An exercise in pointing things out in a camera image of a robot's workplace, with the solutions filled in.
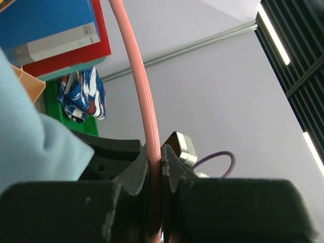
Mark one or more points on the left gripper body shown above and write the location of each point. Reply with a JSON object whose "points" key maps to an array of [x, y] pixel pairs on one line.
{"points": [[111, 156]]}

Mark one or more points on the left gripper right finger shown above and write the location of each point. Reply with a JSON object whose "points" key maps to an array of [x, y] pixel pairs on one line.
{"points": [[230, 210]]}

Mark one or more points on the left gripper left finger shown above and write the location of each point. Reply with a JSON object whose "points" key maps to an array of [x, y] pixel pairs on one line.
{"points": [[79, 211]]}

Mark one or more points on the colourful patterned trousers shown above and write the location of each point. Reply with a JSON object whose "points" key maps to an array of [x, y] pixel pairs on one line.
{"points": [[83, 91]]}

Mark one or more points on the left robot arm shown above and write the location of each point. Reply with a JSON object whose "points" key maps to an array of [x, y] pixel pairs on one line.
{"points": [[184, 149]]}

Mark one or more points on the green plastic tray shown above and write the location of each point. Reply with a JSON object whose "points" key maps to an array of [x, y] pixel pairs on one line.
{"points": [[85, 124]]}

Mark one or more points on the peach desk organizer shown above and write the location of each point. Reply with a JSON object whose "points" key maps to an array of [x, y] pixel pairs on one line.
{"points": [[33, 86]]}

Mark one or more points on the red folder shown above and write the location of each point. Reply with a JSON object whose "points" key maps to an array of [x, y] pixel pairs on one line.
{"points": [[79, 59]]}

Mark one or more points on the blue folder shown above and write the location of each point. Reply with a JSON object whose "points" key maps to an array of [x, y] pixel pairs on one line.
{"points": [[36, 30]]}

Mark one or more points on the aluminium frame post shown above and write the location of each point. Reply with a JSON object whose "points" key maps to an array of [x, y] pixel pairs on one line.
{"points": [[162, 39]]}

